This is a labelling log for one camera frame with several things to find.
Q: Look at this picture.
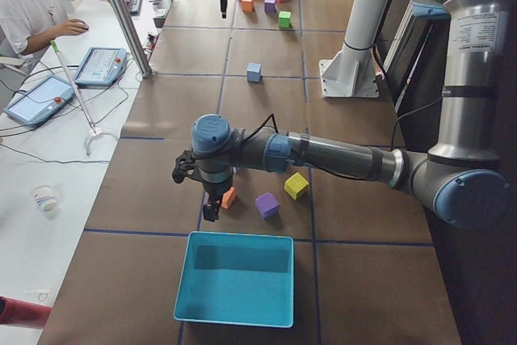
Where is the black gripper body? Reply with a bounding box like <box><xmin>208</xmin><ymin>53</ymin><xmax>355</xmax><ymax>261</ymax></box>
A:
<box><xmin>171</xmin><ymin>150</ymin><xmax>233</xmax><ymax>200</ymax></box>

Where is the light blue foam block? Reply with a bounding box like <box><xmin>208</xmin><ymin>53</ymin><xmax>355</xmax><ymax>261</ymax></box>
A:
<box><xmin>246</xmin><ymin>62</ymin><xmax>262</xmax><ymax>82</ymax></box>

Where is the orange foam block left side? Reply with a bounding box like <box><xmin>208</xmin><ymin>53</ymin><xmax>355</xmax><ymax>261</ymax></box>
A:
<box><xmin>221</xmin><ymin>187</ymin><xmax>237</xmax><ymax>209</ymax></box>

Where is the orange foam block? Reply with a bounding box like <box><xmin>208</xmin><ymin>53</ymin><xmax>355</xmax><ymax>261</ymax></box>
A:
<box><xmin>240</xmin><ymin>0</ymin><xmax>254</xmax><ymax>12</ymax></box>
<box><xmin>221</xmin><ymin>187</ymin><xmax>237</xmax><ymax>209</ymax></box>

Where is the orange foam block right side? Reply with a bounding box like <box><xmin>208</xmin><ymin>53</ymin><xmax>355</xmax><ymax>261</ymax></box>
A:
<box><xmin>240</xmin><ymin>0</ymin><xmax>254</xmax><ymax>12</ymax></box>

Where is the purple foam block right side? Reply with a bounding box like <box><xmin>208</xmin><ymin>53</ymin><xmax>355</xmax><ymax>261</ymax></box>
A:
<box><xmin>263</xmin><ymin>0</ymin><xmax>276</xmax><ymax>14</ymax></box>

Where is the purple foam block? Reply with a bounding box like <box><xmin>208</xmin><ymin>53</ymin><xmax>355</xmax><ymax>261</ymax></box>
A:
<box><xmin>255</xmin><ymin>191</ymin><xmax>280</xmax><ymax>219</ymax></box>
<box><xmin>263</xmin><ymin>0</ymin><xmax>276</xmax><ymax>14</ymax></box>

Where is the purple foam block left side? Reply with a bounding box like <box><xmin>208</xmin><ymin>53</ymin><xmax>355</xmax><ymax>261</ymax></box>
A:
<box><xmin>255</xmin><ymin>191</ymin><xmax>280</xmax><ymax>219</ymax></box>

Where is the green foam block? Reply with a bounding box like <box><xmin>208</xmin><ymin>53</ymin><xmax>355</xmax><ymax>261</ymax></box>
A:
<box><xmin>277</xmin><ymin>11</ymin><xmax>292</xmax><ymax>29</ymax></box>

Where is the teal plastic bin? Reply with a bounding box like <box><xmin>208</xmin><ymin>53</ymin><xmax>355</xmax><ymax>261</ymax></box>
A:
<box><xmin>174</xmin><ymin>231</ymin><xmax>295</xmax><ymax>328</ymax></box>

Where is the yellow foam block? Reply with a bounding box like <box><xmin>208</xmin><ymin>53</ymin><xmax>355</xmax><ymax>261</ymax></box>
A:
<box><xmin>284</xmin><ymin>173</ymin><xmax>309</xmax><ymax>200</ymax></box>

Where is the grabber stick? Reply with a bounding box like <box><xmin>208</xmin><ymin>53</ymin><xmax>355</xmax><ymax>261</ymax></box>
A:
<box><xmin>50</xmin><ymin>40</ymin><xmax>118</xmax><ymax>156</ymax></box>

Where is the teach pendant far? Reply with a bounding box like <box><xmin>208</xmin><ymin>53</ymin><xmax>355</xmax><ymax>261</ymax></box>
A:
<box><xmin>74</xmin><ymin>47</ymin><xmax>128</xmax><ymax>89</ymax></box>

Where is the teach pendant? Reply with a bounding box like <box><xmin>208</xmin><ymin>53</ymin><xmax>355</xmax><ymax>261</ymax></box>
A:
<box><xmin>74</xmin><ymin>47</ymin><xmax>128</xmax><ymax>89</ymax></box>
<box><xmin>3</xmin><ymin>75</ymin><xmax>74</xmax><ymax>126</ymax></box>

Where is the paper cup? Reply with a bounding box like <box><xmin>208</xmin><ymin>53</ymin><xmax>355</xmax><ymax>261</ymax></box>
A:
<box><xmin>31</xmin><ymin>185</ymin><xmax>57</xmax><ymax>212</ymax></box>

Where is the teach pendant near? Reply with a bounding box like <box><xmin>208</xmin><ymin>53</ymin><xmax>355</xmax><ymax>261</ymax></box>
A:
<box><xmin>3</xmin><ymin>75</ymin><xmax>74</xmax><ymax>126</ymax></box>

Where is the person in white shirt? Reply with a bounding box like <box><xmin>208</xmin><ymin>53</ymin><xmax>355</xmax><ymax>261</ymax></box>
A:
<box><xmin>1</xmin><ymin>0</ymin><xmax>107</xmax><ymax>57</ymax></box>

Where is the red bottle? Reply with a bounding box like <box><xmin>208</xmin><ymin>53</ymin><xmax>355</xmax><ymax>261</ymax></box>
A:
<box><xmin>1</xmin><ymin>297</ymin><xmax>52</xmax><ymax>329</ymax></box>

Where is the aluminium frame post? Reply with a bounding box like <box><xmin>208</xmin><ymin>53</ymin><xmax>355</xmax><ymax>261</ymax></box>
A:
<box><xmin>109</xmin><ymin>0</ymin><xmax>152</xmax><ymax>78</ymax></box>

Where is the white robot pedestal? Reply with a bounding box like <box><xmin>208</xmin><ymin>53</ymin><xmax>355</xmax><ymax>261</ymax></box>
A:
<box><xmin>319</xmin><ymin>0</ymin><xmax>389</xmax><ymax>99</ymax></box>

